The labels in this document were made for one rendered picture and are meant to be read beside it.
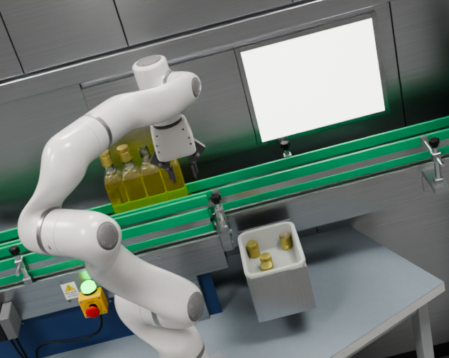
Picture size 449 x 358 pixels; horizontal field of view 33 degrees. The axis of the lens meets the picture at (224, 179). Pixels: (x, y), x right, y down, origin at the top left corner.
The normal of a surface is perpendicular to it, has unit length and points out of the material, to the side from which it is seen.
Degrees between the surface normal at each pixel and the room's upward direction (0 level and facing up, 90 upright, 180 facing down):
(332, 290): 0
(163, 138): 91
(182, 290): 60
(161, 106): 86
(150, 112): 87
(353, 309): 0
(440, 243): 90
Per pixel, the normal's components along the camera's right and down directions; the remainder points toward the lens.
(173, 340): -0.04, -0.51
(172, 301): 0.52, -0.12
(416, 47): 0.10, 0.49
